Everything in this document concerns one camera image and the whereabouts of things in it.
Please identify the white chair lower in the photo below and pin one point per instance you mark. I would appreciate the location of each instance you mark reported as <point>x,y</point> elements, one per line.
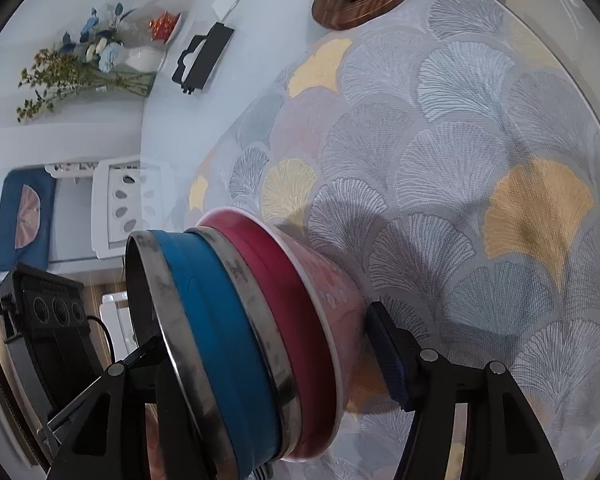
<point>115,313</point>

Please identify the white patterned tissue box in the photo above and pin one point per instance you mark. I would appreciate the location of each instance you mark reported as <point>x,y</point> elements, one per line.
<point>73,170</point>

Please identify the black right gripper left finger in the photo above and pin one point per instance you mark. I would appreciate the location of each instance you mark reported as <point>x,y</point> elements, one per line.
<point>107,437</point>

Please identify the grey fan pattern placemat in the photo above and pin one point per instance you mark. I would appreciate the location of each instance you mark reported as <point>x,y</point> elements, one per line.
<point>443,158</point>

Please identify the small dish with red contents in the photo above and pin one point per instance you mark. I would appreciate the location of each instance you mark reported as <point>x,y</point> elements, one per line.
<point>162,27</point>

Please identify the blue steel bowl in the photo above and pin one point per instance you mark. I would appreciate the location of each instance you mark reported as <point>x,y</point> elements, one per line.
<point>179,291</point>

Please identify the white chair upper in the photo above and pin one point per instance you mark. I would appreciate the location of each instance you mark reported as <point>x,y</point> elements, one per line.
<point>129,194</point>

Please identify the blue cushion with pink fan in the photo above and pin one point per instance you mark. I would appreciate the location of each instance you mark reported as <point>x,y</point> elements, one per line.
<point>26,216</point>

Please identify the magenta steel bowl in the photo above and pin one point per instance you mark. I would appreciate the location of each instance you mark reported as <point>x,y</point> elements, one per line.
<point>275,339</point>

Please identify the pink polka dot bowl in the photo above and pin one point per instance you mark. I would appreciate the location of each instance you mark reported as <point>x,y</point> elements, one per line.
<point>339,300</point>

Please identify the black device with round holes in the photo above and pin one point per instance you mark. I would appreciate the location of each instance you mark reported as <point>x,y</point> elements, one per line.
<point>50,355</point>

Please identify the green flower bouquet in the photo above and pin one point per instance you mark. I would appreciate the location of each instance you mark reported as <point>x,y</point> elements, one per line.
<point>90,61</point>

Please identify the black flat plastic bracket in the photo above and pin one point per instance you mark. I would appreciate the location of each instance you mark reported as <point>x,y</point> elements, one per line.
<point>197,62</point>

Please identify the white chair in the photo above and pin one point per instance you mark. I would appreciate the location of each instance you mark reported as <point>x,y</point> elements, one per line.
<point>115,313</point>
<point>129,194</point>

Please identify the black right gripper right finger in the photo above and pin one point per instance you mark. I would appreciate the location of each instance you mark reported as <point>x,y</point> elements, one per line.
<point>503,438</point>

